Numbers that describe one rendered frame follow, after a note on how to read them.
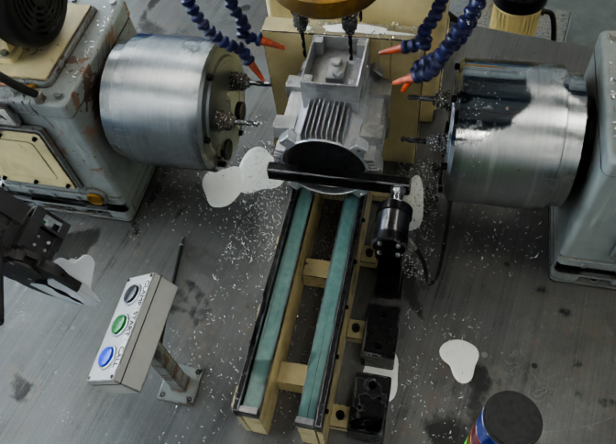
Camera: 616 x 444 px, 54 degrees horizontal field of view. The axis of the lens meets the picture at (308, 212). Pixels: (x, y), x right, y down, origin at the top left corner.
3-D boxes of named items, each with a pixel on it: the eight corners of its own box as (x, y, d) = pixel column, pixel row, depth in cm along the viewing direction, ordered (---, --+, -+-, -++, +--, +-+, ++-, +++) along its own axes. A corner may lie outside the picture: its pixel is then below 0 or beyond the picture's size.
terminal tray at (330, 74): (315, 64, 115) (312, 34, 109) (370, 68, 113) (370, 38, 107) (302, 111, 108) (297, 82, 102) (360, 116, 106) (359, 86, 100)
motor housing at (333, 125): (302, 116, 128) (291, 47, 112) (391, 126, 124) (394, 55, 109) (280, 194, 118) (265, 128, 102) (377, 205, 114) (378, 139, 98)
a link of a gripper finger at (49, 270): (88, 281, 82) (30, 249, 76) (83, 291, 81) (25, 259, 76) (70, 285, 85) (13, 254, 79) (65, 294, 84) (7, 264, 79)
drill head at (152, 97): (115, 92, 138) (71, -1, 117) (269, 106, 131) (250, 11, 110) (71, 179, 125) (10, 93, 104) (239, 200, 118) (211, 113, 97)
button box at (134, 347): (152, 291, 99) (126, 276, 96) (180, 285, 94) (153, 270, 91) (113, 394, 90) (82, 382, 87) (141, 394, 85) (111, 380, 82)
